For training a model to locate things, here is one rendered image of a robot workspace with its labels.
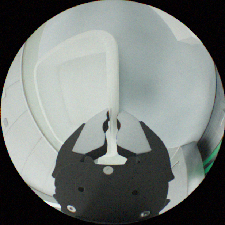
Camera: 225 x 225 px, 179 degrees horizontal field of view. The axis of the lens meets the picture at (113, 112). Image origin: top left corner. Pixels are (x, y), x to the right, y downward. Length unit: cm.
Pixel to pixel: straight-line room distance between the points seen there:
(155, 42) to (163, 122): 19
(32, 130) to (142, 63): 332
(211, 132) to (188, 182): 22
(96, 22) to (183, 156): 48
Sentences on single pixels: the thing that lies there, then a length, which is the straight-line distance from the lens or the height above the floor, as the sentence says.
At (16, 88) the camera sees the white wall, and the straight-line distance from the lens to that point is 337.
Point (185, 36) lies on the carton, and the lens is 19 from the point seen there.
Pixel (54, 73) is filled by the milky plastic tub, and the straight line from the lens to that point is 22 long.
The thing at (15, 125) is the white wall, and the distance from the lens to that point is 320.
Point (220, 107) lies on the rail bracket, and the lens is 38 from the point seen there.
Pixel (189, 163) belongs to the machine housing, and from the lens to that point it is 36.
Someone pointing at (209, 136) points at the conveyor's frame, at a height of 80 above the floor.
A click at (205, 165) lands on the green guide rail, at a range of 50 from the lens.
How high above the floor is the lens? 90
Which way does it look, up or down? 58 degrees down
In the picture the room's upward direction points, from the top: 162 degrees counter-clockwise
